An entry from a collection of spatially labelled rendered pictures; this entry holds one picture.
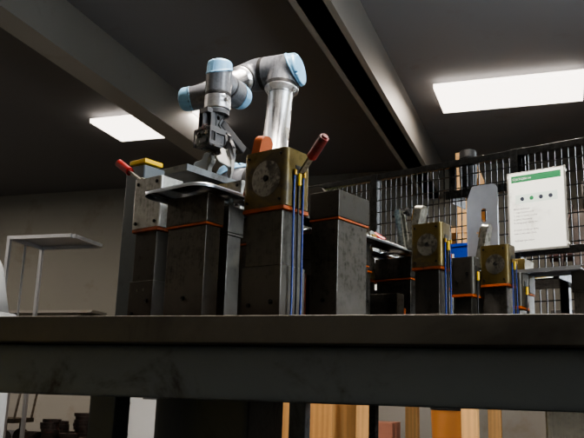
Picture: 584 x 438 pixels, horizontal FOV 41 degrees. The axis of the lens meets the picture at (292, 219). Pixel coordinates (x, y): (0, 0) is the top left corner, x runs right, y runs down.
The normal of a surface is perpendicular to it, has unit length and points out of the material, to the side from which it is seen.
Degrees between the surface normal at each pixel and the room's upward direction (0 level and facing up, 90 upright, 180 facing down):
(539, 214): 90
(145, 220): 90
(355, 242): 90
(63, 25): 90
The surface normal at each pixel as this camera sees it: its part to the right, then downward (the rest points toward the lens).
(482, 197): -0.62, -0.20
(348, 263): 0.78, -0.11
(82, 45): 0.94, -0.04
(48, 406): -0.32, -0.22
